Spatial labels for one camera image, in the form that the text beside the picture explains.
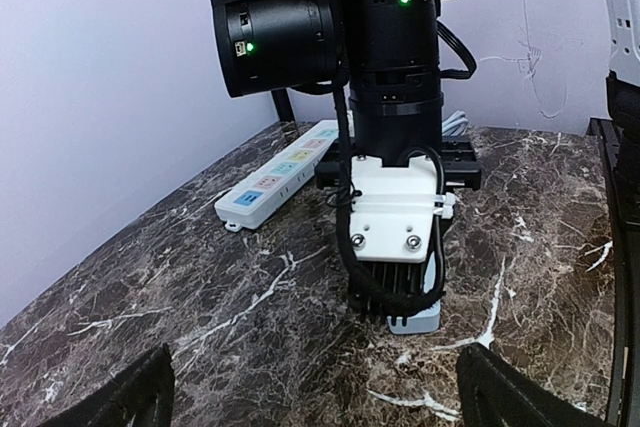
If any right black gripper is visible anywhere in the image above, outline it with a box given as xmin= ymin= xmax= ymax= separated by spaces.
xmin=211 ymin=0 xmax=481 ymax=189

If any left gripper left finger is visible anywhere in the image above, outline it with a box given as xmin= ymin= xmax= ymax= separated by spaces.
xmin=41 ymin=344 xmax=175 ymax=427

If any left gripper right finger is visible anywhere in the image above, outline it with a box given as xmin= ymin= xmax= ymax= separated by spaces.
xmin=456 ymin=345 xmax=607 ymax=427

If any blue-grey power strip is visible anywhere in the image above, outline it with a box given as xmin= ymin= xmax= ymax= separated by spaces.
xmin=386 ymin=301 xmax=441 ymax=335

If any white colourful power strip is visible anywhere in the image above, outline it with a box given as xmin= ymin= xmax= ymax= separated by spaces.
xmin=214 ymin=120 xmax=339 ymax=232

